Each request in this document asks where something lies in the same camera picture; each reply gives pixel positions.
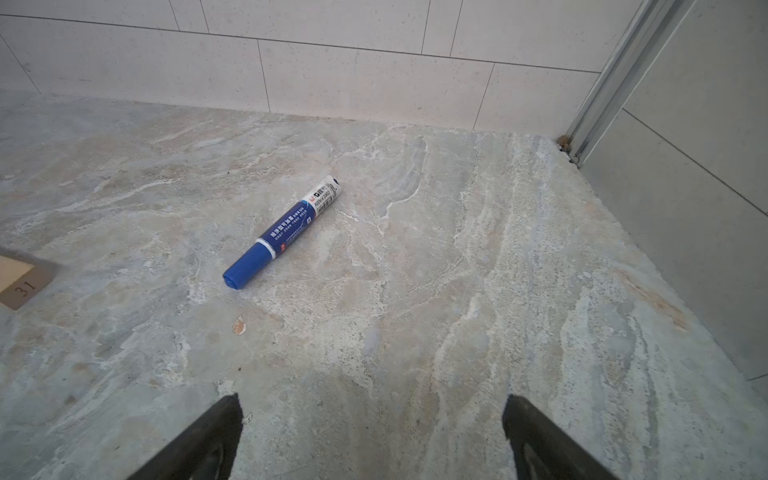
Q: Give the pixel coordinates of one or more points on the natural wood long block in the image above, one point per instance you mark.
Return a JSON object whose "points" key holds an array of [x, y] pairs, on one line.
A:
{"points": [[23, 276]]}

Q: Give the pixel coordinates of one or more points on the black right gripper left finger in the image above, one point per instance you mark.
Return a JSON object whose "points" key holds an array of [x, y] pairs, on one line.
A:
{"points": [[204, 450]]}

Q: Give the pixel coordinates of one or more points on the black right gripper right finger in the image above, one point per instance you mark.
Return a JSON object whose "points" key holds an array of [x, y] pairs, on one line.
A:
{"points": [[541, 449]]}

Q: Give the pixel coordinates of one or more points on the blue white marker pen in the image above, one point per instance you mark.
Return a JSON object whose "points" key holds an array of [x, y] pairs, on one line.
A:
{"points": [[281, 234]]}

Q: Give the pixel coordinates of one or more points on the aluminium corner post right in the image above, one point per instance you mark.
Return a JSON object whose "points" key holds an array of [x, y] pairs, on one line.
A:
{"points": [[649, 31]]}

